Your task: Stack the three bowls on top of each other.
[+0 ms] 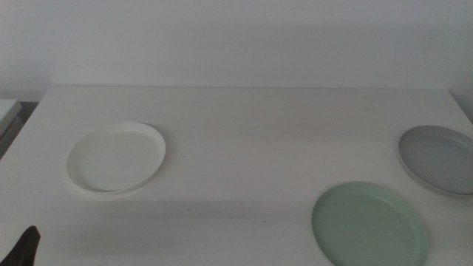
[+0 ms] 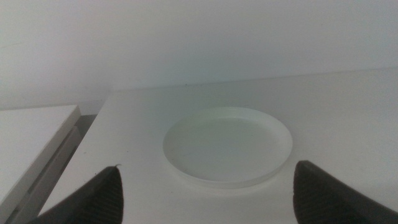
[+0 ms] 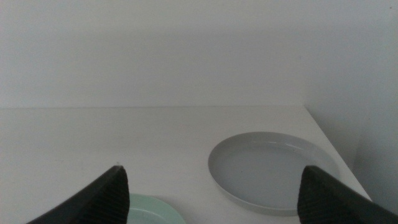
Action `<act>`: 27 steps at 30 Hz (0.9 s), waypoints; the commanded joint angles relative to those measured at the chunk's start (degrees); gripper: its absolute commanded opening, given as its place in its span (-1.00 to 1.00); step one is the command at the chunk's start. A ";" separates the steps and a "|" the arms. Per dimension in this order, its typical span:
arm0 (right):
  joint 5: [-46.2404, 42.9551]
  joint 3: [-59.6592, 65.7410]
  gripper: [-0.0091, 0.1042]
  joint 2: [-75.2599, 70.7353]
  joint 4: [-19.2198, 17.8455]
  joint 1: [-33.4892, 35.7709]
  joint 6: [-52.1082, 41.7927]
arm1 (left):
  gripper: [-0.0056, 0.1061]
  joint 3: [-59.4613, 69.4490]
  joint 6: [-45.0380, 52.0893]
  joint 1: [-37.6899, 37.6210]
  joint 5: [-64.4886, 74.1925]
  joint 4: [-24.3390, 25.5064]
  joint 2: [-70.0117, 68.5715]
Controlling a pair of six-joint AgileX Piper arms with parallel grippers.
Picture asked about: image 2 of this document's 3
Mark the white shallow bowl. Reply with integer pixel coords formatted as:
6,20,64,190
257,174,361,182
162,106,294,190

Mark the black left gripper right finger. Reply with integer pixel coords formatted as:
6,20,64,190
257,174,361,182
292,160,398,224

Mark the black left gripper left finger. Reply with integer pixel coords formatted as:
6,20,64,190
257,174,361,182
27,164,124,224

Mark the white side table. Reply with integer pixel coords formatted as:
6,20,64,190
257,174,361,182
0,105,82,224

